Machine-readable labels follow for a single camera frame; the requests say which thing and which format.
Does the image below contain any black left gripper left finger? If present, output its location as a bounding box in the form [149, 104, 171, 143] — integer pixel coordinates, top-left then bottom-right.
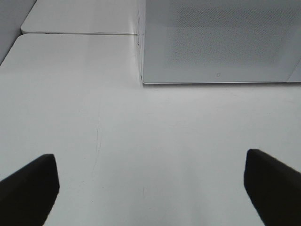
[0, 154, 59, 226]

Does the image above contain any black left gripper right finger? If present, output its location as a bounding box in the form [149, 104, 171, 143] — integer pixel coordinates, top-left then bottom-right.
[244, 149, 301, 226]

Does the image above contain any white microwave oven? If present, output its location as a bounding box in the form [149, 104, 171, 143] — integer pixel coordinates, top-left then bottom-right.
[137, 0, 301, 83]

